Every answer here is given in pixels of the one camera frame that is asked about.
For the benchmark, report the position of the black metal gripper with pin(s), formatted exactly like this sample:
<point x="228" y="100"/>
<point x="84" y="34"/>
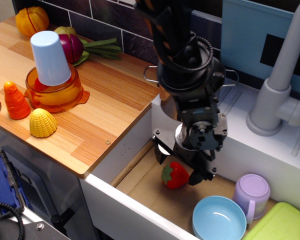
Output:
<point x="201" y="161"/>

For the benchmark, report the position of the red toy strawberry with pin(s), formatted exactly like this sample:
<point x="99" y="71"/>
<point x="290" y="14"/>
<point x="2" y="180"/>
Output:
<point x="174" y="175"/>

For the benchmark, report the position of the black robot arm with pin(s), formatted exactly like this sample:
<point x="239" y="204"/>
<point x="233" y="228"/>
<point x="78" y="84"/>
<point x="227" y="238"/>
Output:
<point x="189" y="77"/>

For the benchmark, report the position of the stainless steel pot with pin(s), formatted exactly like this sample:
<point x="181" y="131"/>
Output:
<point x="202" y="97"/>

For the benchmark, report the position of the light blue bowl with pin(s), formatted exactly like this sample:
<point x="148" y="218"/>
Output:
<point x="218" y="218"/>

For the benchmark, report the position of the lilac plastic mug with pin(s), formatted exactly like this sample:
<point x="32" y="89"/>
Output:
<point x="252" y="193"/>

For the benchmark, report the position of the grey toy faucet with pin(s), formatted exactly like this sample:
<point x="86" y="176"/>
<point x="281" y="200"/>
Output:
<point x="273" y="103"/>

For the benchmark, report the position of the wooden countertop board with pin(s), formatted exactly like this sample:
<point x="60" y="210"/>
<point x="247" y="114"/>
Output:
<point x="119" y="97"/>

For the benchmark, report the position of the lime green plastic lid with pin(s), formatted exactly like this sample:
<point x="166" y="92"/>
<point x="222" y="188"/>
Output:
<point x="282" y="222"/>

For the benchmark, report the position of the dark oven door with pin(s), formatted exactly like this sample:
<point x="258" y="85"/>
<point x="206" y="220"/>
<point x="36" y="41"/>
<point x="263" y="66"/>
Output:
<point x="54" y="194"/>

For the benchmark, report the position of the green felt leaves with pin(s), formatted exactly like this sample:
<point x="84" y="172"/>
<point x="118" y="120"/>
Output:
<point x="108" y="48"/>

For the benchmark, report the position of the orange transparent bowl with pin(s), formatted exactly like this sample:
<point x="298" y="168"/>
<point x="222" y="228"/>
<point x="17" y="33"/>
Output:
<point x="55" y="99"/>

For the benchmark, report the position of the yellow toy corn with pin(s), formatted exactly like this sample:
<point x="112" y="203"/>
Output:
<point x="42" y="124"/>

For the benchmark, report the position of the light blue back panel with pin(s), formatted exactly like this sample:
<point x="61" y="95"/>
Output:
<point x="252" y="35"/>

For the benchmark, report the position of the purple toy onion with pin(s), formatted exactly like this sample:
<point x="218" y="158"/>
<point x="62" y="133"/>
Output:
<point x="72" y="46"/>

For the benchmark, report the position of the light blue plastic cup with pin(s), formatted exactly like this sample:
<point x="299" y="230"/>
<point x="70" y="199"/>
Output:
<point x="49" y="57"/>

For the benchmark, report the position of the orange toy carrot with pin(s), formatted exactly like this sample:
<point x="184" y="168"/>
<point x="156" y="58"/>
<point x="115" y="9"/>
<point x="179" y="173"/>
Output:
<point x="16" y="104"/>

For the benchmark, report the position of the yellow-green toy pear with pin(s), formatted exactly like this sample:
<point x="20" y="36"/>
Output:
<point x="68" y="30"/>

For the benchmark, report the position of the blue plastic clamp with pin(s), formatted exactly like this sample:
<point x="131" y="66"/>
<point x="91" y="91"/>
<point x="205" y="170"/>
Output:
<point x="11" y="192"/>

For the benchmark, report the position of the orange toy pumpkin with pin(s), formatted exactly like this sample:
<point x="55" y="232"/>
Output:
<point x="31" y="20"/>

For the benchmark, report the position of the silver metal bracket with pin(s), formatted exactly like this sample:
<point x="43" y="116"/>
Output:
<point x="35" y="228"/>

